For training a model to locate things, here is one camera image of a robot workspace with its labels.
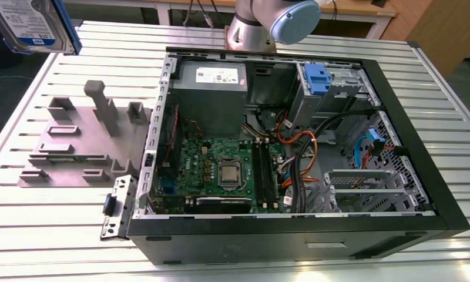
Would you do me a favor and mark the hard disk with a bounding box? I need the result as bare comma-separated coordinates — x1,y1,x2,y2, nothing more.
0,0,82,56

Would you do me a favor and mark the metal disk bay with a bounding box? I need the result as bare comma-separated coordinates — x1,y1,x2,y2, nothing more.
322,169,435,214

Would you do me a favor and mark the CPU socket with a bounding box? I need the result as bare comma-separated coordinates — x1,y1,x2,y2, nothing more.
215,157,248,190

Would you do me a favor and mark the silver CPU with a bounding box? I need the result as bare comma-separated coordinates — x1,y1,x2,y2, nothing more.
218,164,242,182

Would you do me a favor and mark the green motherboard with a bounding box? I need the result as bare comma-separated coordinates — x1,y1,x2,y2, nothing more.
151,136,288,214

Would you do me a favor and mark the black RAM slot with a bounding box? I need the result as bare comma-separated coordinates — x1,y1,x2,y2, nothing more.
259,137,279,209
250,137,268,209

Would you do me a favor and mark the grey power supply unit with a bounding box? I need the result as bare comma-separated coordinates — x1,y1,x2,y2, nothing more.
167,61,248,139

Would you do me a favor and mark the black graphics card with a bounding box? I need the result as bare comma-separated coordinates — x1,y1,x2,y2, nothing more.
183,194,254,214

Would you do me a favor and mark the metal drive cage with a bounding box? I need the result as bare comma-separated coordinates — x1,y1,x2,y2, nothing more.
287,62,380,133

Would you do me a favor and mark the blue plastic drive latch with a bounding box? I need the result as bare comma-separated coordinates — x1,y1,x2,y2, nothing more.
303,63,332,96

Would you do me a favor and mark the black open PC case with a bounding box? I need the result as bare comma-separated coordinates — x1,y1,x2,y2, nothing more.
124,46,470,264

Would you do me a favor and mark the grey parts rack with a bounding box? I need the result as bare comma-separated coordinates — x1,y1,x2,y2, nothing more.
16,79,155,189

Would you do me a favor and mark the green RAM stick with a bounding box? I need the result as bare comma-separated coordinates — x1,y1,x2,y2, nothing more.
44,157,88,164

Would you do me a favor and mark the brown wooden cabinet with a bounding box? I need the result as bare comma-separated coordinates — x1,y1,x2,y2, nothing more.
379,0,470,77

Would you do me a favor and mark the orange wire bundle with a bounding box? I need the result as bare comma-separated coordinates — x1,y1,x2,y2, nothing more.
276,130,320,189

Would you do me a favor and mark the thin red wire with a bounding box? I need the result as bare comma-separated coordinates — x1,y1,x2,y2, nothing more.
167,104,180,153

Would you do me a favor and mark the black cable bundle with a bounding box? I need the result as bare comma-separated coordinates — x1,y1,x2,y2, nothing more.
288,108,376,212

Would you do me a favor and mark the blue wire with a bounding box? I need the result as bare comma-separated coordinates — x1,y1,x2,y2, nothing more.
351,128,384,171

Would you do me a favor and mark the orange power wire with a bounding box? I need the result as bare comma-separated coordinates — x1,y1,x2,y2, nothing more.
370,140,410,158

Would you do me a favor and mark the wooden desk white frame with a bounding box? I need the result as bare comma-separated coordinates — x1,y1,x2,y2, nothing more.
139,0,400,41

